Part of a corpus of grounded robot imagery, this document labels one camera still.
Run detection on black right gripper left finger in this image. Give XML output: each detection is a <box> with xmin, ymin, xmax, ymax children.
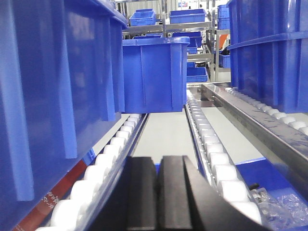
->
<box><xmin>91</xmin><ymin>157</ymin><xmax>156</xmax><ymax>231</ymax></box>

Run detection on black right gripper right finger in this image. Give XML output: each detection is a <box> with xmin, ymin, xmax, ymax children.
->
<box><xmin>157</xmin><ymin>156</ymin><xmax>267</xmax><ymax>231</ymax></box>

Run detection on large blue bin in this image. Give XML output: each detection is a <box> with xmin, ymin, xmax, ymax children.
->
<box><xmin>0</xmin><ymin>0</ymin><xmax>125</xmax><ymax>231</ymax></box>

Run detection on blue bin below with bags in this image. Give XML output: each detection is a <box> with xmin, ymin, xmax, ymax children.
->
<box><xmin>234</xmin><ymin>157</ymin><xmax>308</xmax><ymax>231</ymax></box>

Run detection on blue bin low shelf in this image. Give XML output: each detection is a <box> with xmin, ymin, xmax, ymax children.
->
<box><xmin>187</xmin><ymin>67</ymin><xmax>208</xmax><ymax>82</ymax></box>

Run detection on blue bin on rollers centre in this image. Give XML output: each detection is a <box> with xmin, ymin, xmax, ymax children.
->
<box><xmin>123</xmin><ymin>37</ymin><xmax>190</xmax><ymax>114</ymax></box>

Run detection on blue bin stack right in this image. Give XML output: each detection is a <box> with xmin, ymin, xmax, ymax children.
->
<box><xmin>227</xmin><ymin>0</ymin><xmax>308</xmax><ymax>113</ymax></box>

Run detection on blue bin top shelf right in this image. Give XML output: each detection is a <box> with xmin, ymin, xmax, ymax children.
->
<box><xmin>169</xmin><ymin>9</ymin><xmax>206</xmax><ymax>24</ymax></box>

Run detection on blue bin top shelf left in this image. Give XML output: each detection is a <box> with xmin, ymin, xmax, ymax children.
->
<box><xmin>129</xmin><ymin>9</ymin><xmax>156</xmax><ymax>26</ymax></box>

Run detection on middle white roller track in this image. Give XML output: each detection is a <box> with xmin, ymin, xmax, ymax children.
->
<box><xmin>185</xmin><ymin>90</ymin><xmax>265</xmax><ymax>225</ymax></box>

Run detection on white roller track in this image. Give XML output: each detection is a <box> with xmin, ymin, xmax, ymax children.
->
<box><xmin>38</xmin><ymin>114</ymin><xmax>148</xmax><ymax>231</ymax></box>
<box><xmin>185</xmin><ymin>90</ymin><xmax>265</xmax><ymax>225</ymax></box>

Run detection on left white roller track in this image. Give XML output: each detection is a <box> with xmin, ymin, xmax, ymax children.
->
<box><xmin>38</xmin><ymin>114</ymin><xmax>148</xmax><ymax>231</ymax></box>

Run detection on clear plastic parts bags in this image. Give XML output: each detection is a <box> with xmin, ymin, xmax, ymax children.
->
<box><xmin>251</xmin><ymin>188</ymin><xmax>308</xmax><ymax>231</ymax></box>

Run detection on red label strip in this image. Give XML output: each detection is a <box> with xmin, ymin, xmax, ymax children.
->
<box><xmin>13</xmin><ymin>160</ymin><xmax>87</xmax><ymax>231</ymax></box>

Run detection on background steel shelving rack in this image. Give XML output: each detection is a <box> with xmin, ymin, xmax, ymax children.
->
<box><xmin>123</xmin><ymin>0</ymin><xmax>231</xmax><ymax>82</ymax></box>

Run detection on right steel roller rail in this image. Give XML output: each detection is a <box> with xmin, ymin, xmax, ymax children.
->
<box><xmin>202</xmin><ymin>83</ymin><xmax>308</xmax><ymax>180</ymax></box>

